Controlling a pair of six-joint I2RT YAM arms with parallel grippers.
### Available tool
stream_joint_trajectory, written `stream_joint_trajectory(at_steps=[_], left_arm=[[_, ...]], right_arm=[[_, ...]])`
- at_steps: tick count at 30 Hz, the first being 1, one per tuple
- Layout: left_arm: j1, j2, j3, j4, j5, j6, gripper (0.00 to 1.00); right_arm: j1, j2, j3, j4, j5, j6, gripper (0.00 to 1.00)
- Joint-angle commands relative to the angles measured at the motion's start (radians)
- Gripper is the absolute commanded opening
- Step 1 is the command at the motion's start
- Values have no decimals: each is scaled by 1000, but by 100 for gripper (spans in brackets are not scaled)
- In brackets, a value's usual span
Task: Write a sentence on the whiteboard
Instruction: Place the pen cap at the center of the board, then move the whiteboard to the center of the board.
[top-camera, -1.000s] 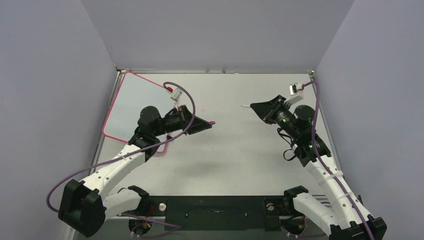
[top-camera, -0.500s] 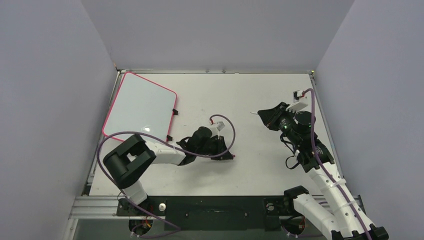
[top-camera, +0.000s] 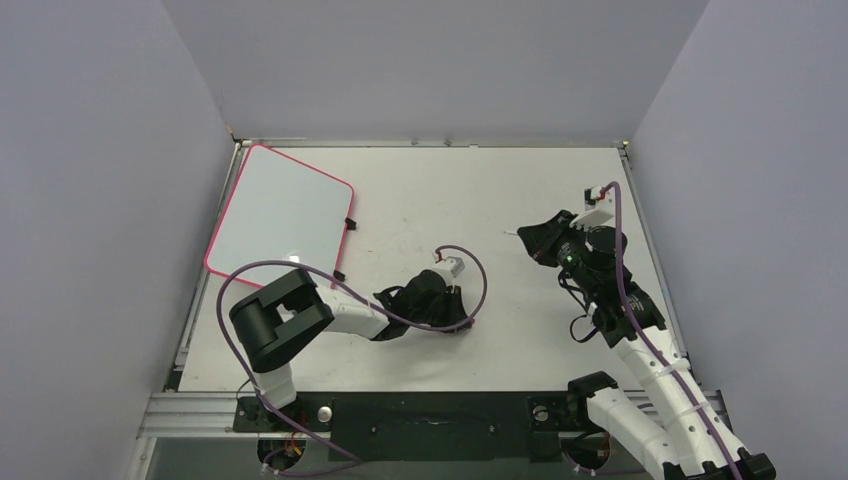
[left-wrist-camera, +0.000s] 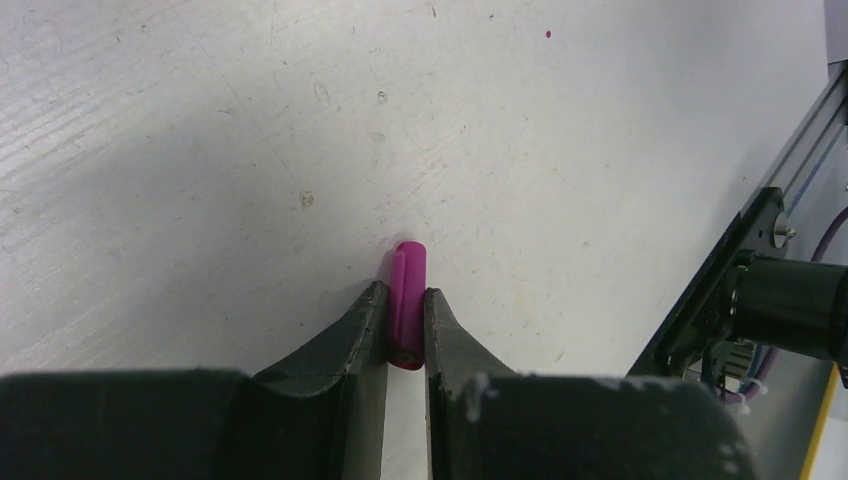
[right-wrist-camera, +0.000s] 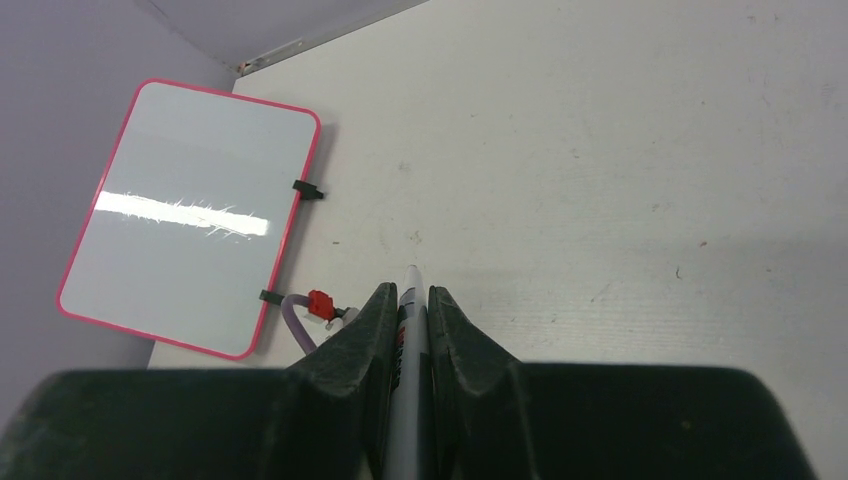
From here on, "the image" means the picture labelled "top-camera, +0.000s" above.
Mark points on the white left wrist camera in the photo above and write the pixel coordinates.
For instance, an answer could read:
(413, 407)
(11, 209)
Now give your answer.
(448, 267)

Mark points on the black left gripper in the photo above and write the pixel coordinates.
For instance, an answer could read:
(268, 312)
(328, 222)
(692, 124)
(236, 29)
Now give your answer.
(452, 299)

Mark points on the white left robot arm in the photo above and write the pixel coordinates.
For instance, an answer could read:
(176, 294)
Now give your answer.
(274, 324)

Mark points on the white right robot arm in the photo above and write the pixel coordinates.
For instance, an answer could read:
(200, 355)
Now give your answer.
(690, 440)

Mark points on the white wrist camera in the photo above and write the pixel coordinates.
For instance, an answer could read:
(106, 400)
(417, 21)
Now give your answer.
(448, 267)
(599, 208)

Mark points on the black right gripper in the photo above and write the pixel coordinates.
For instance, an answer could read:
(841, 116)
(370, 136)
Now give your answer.
(552, 240)

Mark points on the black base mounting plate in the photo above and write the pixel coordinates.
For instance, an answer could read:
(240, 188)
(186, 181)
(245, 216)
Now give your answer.
(443, 426)

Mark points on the aluminium front rail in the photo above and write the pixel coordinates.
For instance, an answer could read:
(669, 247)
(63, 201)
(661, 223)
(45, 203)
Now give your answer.
(185, 414)

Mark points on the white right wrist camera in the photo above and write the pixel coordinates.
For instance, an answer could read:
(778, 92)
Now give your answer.
(599, 208)

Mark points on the pink framed whiteboard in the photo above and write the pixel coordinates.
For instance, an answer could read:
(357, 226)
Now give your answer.
(280, 208)

